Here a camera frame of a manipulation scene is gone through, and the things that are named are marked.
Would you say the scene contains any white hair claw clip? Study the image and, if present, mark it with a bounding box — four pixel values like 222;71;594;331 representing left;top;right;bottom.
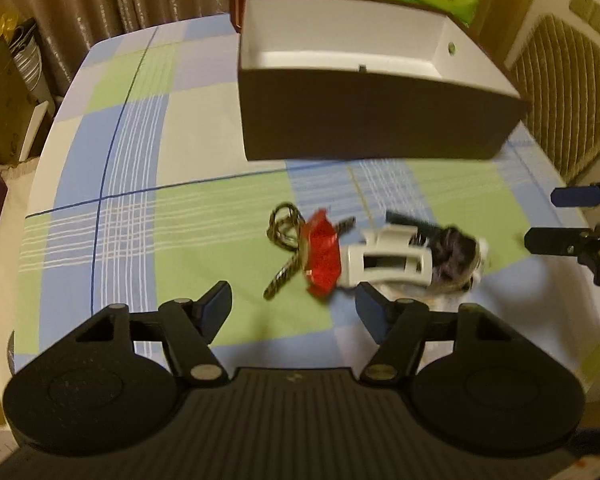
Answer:
337;224;434;288

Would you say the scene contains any dark purple velvet scrunchie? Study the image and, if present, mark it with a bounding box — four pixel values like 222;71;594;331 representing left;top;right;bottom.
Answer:
428;226;480;286

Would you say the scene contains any red snack packet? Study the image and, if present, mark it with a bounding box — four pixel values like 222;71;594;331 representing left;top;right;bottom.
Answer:
300;209;341;298

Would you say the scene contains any green lip gel tube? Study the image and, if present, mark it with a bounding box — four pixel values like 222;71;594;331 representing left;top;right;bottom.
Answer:
385;210;441;237

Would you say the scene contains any quilted gold chair cushion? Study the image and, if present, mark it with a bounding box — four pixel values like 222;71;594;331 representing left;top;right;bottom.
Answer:
510;14;600;183

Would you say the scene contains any checked tablecloth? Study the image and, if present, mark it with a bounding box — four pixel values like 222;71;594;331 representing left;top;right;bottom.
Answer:
15;15;600;401

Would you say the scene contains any brown cardboard box white inside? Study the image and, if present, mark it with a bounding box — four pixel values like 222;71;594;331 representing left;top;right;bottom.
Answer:
237;0;530;160

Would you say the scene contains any wall power socket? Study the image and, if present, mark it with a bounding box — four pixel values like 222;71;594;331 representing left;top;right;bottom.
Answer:
569;0;600;35

